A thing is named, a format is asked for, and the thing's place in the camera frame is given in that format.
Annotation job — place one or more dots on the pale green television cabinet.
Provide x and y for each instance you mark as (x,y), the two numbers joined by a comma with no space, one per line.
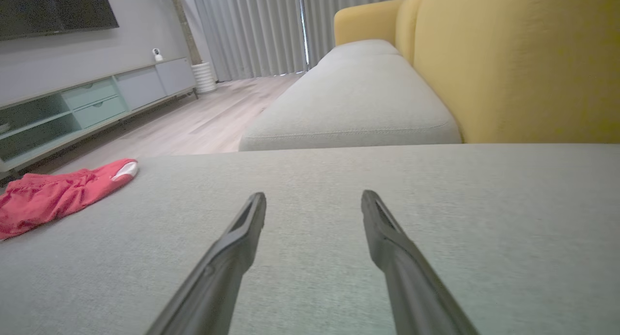
(97,100)

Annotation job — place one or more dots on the red and white sports jersey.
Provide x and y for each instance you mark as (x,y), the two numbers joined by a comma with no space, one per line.
(53,194)

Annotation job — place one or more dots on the small white security camera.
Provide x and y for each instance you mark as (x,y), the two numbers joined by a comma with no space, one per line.
(157,55)

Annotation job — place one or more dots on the yellow and grey sofa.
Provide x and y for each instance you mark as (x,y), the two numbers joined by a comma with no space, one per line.
(508,64)

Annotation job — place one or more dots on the grey fabric sofa chaise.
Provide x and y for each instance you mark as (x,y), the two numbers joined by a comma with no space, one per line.
(484,180)

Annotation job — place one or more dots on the grey pleated curtains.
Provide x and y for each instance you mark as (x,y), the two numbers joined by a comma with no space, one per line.
(261,30)

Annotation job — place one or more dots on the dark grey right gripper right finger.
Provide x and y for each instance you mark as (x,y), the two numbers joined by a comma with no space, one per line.
(411,277)

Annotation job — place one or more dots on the black wall television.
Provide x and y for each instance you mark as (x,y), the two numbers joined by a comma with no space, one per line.
(48,8)

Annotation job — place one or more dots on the white ribbed floor vase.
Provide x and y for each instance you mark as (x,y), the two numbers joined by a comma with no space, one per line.
(204,77)

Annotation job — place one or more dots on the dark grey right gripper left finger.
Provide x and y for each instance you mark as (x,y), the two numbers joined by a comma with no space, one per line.
(218,272)

